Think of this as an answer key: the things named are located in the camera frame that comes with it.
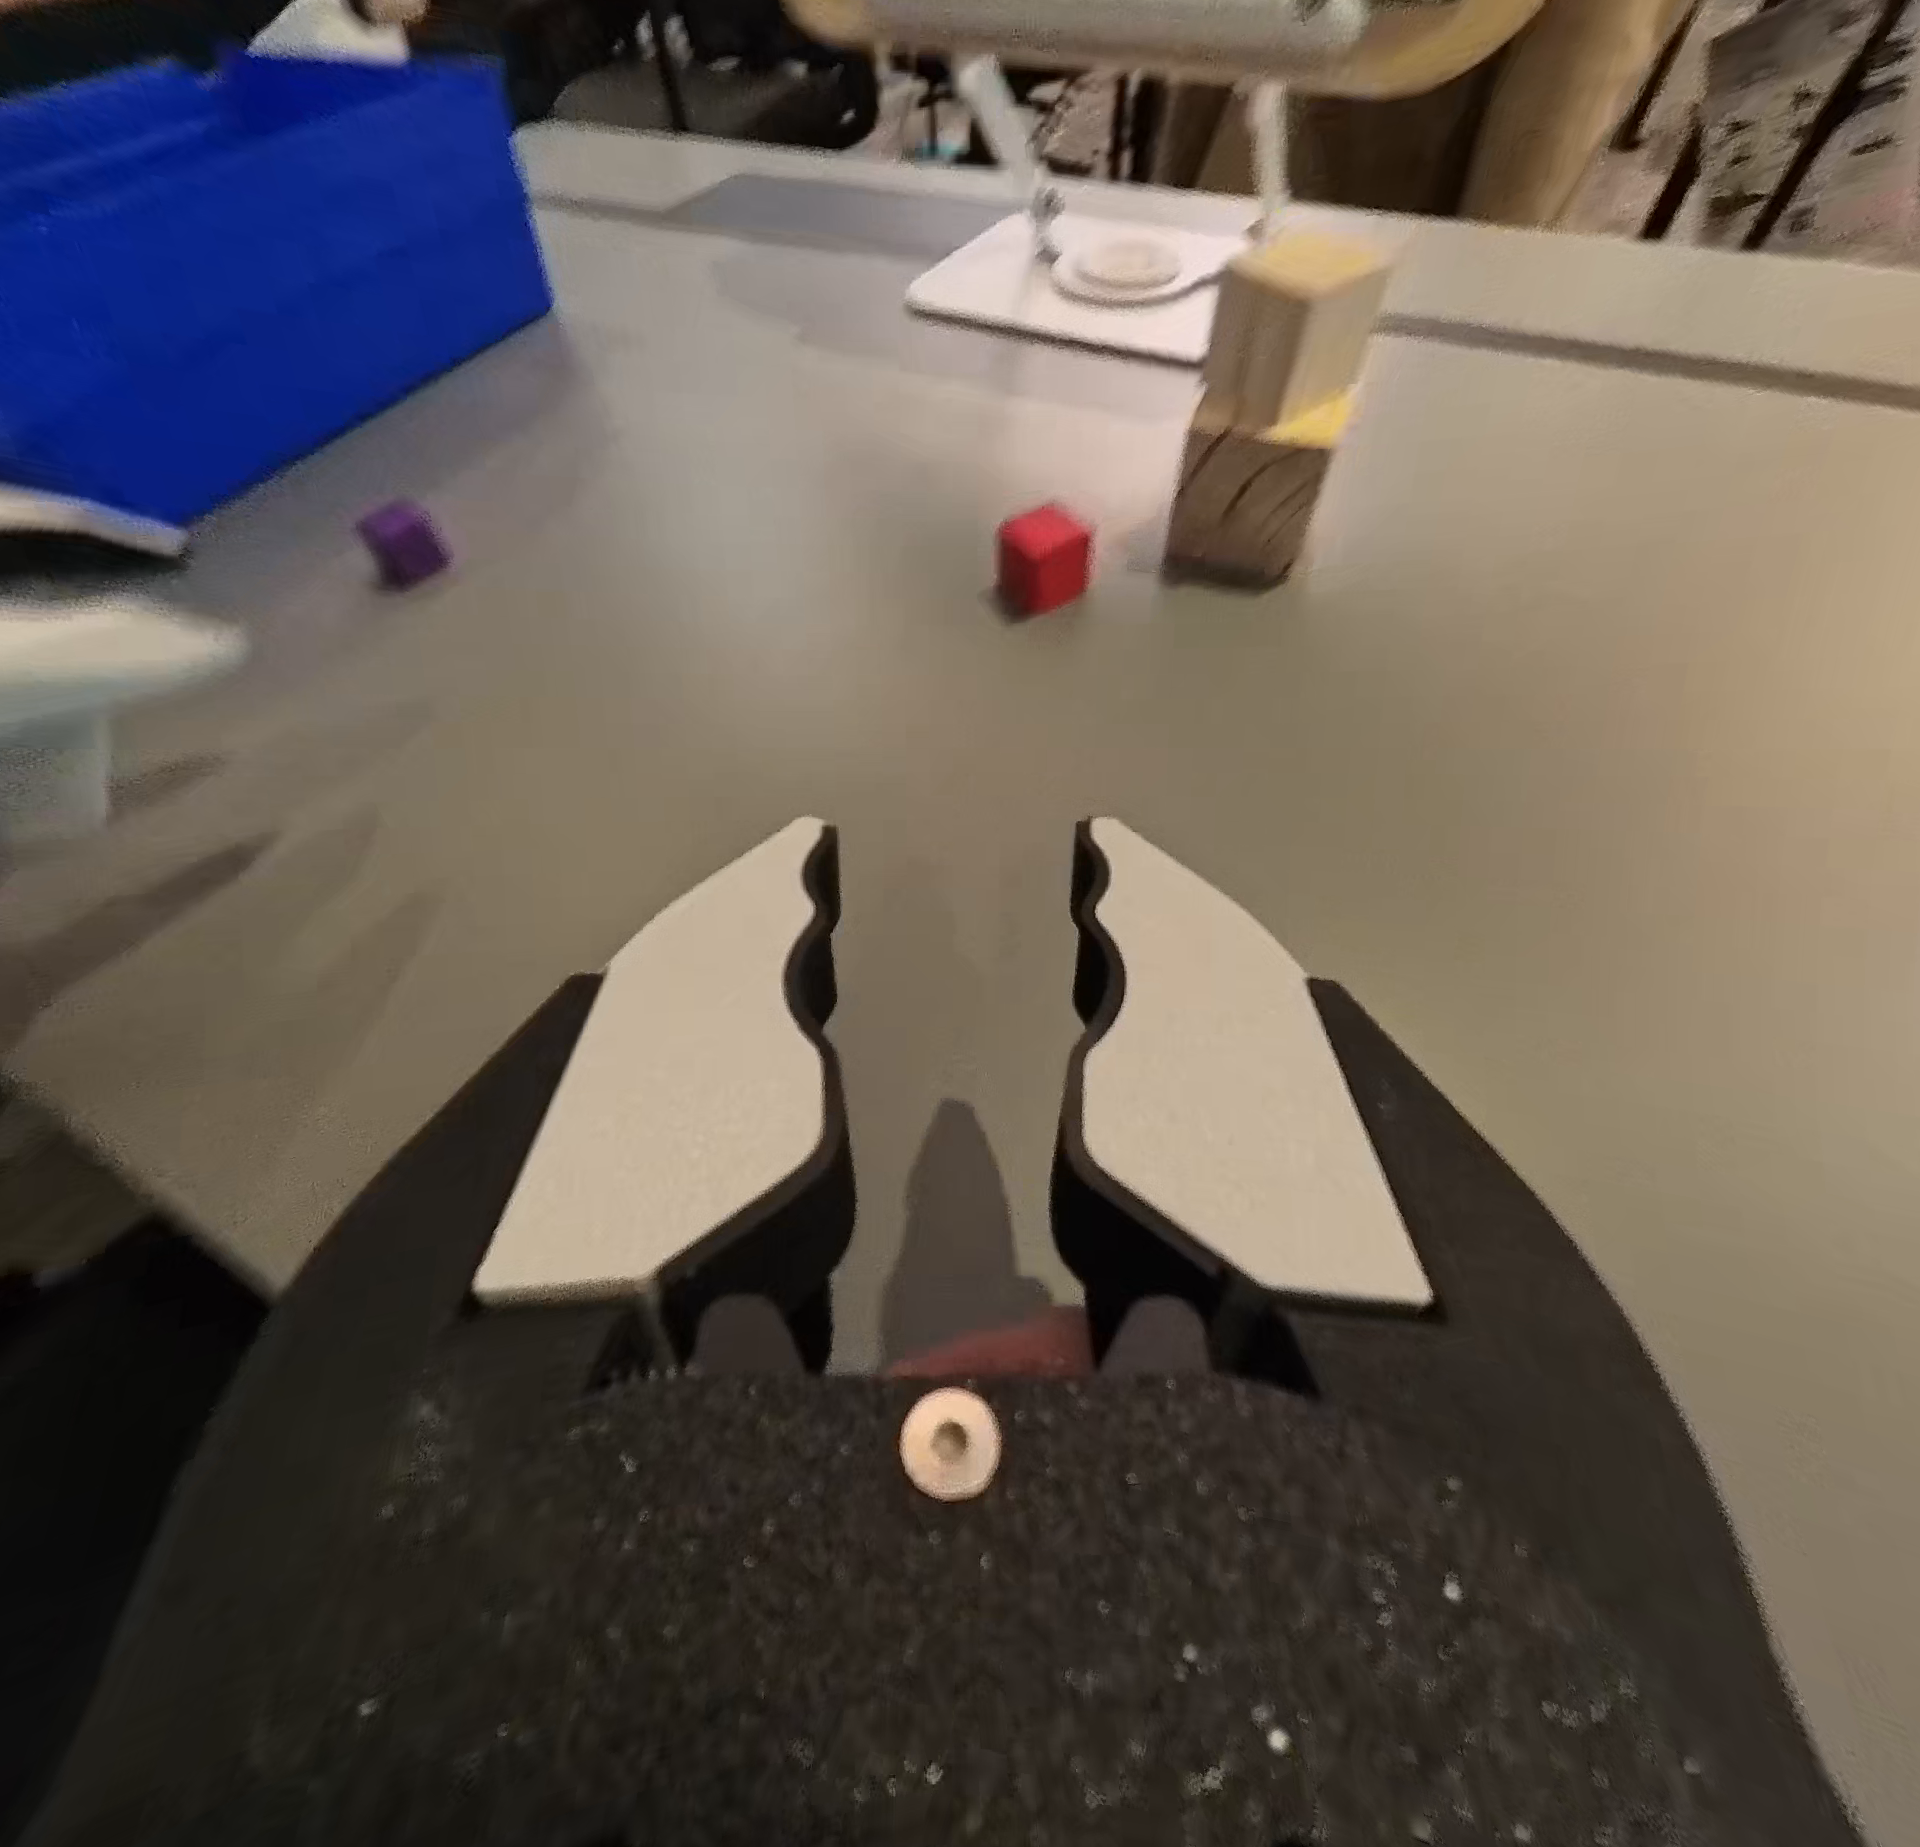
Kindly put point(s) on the white lamp stand base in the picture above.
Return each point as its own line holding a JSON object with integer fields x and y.
{"x": 991, "y": 287}

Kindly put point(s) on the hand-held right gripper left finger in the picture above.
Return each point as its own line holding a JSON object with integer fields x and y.
{"x": 674, "y": 1099}

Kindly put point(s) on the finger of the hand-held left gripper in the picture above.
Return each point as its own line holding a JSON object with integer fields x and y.
{"x": 90, "y": 521}
{"x": 105, "y": 663}

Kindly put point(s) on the small light wooden cube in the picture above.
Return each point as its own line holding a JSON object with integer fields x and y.
{"x": 1291, "y": 333}

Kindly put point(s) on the blue plastic bin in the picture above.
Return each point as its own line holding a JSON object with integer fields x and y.
{"x": 254, "y": 287}

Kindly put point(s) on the large dark-grained wooden cube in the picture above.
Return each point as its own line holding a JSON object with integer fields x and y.
{"x": 1238, "y": 505}

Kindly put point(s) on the red cube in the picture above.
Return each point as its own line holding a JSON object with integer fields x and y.
{"x": 1043, "y": 559}

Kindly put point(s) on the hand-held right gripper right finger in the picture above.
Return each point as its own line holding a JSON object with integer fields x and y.
{"x": 1223, "y": 1113}

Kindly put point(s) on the purple cube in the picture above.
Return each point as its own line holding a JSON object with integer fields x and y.
{"x": 403, "y": 543}

